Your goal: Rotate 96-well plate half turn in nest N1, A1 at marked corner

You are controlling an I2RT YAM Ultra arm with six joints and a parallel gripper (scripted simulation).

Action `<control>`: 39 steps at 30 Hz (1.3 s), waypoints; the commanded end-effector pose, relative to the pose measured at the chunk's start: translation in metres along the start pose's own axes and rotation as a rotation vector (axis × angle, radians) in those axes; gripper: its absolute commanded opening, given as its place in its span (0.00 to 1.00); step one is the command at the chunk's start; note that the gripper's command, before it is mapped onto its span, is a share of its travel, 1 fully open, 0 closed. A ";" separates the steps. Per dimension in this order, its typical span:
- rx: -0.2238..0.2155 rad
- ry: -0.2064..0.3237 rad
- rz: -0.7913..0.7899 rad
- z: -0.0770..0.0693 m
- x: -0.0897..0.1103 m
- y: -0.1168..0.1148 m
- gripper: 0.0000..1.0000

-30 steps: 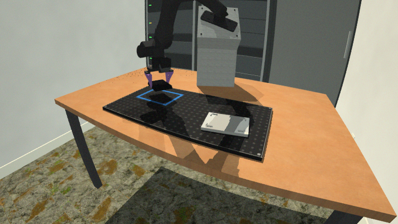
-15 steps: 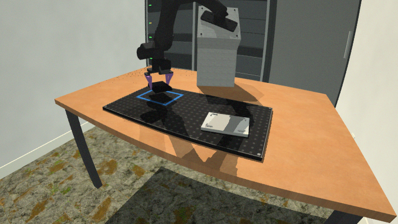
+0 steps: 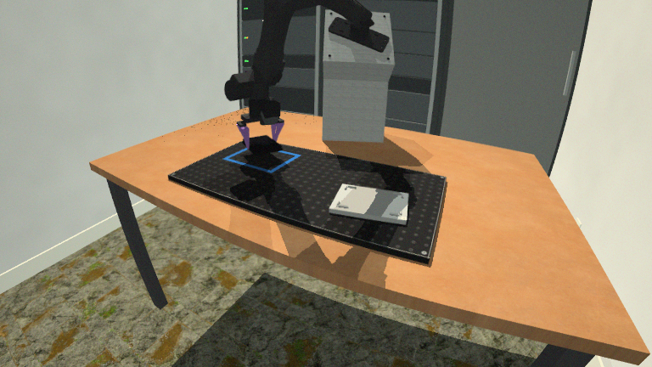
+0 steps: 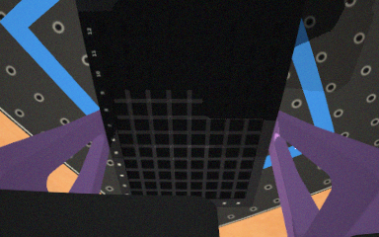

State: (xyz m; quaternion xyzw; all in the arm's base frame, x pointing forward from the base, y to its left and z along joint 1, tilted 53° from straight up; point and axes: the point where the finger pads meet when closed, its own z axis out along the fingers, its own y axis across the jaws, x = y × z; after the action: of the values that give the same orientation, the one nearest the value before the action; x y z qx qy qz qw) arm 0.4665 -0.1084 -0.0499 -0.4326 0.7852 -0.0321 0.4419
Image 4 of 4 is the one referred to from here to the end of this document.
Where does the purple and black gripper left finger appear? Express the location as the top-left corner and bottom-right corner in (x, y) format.
(0, 110), (110, 194)

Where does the black rectangular base plate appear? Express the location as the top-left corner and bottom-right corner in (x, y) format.
(0, 0), (379, 227)

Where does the black grid plate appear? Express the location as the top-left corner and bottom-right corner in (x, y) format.
(75, 0), (305, 207)

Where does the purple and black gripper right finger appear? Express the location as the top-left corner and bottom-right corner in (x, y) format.
(268, 111), (379, 237)

